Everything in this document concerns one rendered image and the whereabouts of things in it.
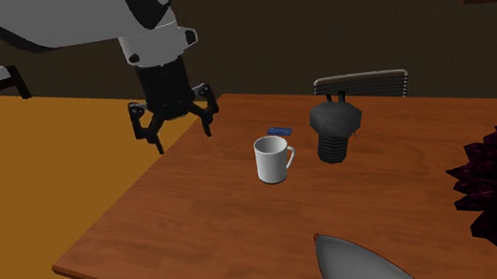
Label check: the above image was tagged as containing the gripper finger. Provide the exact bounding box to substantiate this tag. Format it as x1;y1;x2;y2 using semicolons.
182;79;223;140
126;96;184;160

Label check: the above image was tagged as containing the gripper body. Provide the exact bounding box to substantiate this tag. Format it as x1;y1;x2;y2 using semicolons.
133;54;199;124

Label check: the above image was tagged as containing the small blue flat block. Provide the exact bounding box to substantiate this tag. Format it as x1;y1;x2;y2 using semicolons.
266;125;294;140

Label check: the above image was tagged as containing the white mug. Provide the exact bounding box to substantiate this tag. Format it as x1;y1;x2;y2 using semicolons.
251;133;299;187

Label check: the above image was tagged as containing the brown wooden table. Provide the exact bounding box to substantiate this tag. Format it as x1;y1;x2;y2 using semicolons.
33;62;497;279

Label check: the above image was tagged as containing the dark grey bolt-shaped object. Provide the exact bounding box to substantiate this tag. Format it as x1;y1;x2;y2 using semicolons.
306;97;369;167

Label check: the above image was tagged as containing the grey pointed oval object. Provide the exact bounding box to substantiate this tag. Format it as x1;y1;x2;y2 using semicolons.
313;221;427;279

